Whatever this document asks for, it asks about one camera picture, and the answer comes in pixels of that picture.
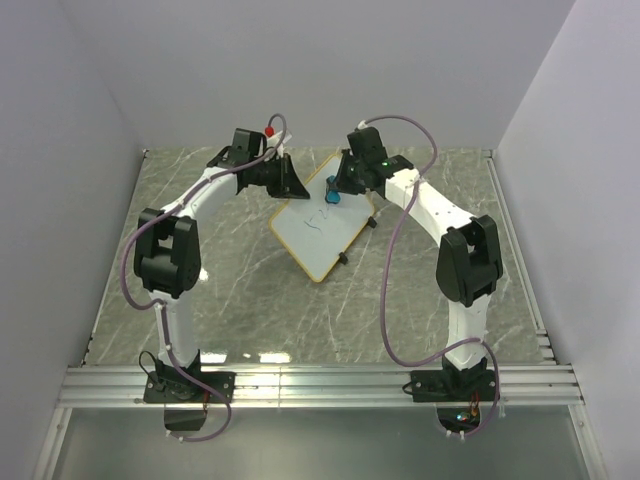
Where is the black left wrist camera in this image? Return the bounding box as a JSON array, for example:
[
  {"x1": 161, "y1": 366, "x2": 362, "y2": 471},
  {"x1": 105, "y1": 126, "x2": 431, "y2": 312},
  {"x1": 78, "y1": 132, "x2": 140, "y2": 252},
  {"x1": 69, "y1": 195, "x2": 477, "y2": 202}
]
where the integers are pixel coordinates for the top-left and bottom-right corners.
[{"x1": 227, "y1": 128, "x2": 266, "y2": 166}]

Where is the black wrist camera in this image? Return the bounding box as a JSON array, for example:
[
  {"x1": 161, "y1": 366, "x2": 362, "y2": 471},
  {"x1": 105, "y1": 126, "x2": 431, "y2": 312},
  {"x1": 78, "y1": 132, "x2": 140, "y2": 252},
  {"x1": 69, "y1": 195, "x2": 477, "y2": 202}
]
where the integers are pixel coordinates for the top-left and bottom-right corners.
[
  {"x1": 347, "y1": 126, "x2": 388, "y2": 163},
  {"x1": 227, "y1": 128, "x2": 266, "y2": 166}
]

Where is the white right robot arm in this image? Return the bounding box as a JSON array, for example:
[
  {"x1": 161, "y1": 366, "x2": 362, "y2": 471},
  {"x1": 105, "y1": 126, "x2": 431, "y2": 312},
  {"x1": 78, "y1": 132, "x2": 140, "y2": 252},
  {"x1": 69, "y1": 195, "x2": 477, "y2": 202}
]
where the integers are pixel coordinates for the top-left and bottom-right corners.
[{"x1": 325, "y1": 149, "x2": 504, "y2": 400}]

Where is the blue whiteboard eraser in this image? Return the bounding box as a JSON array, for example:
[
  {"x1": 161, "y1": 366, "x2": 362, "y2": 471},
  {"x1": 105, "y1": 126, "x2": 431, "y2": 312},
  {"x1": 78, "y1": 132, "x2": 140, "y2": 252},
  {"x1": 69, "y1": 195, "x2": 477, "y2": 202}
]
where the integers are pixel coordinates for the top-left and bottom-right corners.
[{"x1": 325, "y1": 188, "x2": 341, "y2": 205}]

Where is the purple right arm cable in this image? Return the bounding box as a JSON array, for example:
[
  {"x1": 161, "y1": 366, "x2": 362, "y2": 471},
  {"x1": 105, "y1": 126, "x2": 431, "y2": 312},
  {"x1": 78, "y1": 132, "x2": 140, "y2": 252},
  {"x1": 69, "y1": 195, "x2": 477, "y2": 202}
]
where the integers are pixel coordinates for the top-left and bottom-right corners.
[{"x1": 357, "y1": 114, "x2": 501, "y2": 441}]

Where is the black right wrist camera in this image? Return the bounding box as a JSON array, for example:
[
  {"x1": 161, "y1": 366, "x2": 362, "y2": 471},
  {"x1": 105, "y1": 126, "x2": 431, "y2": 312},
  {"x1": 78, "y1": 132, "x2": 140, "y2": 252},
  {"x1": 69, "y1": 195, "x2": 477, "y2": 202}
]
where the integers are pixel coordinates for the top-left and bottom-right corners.
[{"x1": 347, "y1": 126, "x2": 388, "y2": 163}]

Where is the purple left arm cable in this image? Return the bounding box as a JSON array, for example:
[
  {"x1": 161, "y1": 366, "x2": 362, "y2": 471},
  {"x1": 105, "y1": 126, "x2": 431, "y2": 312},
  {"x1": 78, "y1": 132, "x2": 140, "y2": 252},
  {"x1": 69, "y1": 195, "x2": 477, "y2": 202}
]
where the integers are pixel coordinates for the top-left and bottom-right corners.
[{"x1": 122, "y1": 113, "x2": 291, "y2": 442}]

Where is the yellow framed whiteboard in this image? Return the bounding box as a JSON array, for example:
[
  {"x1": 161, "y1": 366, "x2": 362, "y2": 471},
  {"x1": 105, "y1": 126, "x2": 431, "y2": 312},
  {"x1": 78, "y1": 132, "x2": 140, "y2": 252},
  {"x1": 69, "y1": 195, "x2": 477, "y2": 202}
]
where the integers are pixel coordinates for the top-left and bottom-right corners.
[{"x1": 269, "y1": 153, "x2": 375, "y2": 283}]

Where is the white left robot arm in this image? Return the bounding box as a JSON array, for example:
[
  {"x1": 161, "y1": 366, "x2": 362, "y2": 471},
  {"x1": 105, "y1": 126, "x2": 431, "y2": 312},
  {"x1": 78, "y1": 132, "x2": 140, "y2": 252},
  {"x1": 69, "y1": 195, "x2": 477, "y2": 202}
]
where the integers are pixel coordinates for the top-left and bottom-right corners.
[{"x1": 120, "y1": 146, "x2": 310, "y2": 402}]

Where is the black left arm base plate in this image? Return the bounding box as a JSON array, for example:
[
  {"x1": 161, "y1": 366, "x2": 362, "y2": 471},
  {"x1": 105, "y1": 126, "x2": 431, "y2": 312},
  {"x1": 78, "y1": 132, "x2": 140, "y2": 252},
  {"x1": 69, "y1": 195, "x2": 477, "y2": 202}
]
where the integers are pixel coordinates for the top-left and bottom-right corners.
[{"x1": 143, "y1": 371, "x2": 236, "y2": 404}]

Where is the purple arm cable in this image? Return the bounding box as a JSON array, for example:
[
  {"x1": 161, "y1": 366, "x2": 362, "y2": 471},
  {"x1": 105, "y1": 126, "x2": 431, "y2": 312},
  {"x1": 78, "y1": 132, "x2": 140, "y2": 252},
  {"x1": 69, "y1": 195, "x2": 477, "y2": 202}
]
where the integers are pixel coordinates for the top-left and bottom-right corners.
[
  {"x1": 122, "y1": 113, "x2": 291, "y2": 442},
  {"x1": 357, "y1": 114, "x2": 501, "y2": 441}
]

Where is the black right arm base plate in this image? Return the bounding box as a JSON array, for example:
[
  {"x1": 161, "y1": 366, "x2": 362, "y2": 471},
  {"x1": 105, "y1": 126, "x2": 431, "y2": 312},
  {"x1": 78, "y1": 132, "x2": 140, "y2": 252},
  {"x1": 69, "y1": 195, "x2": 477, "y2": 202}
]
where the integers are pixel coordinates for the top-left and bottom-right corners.
[{"x1": 402, "y1": 369, "x2": 499, "y2": 403}]

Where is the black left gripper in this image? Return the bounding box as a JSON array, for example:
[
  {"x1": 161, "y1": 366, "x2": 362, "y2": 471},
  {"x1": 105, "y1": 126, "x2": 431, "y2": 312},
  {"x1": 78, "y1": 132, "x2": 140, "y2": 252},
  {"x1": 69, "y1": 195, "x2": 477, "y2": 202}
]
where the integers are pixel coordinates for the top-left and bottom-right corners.
[{"x1": 249, "y1": 154, "x2": 309, "y2": 200}]

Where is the aluminium mounting rail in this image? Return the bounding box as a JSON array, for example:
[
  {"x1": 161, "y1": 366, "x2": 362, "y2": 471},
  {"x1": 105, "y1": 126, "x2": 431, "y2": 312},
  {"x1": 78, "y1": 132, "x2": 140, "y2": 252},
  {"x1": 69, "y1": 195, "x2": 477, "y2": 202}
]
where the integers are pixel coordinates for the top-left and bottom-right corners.
[{"x1": 57, "y1": 364, "x2": 584, "y2": 409}]

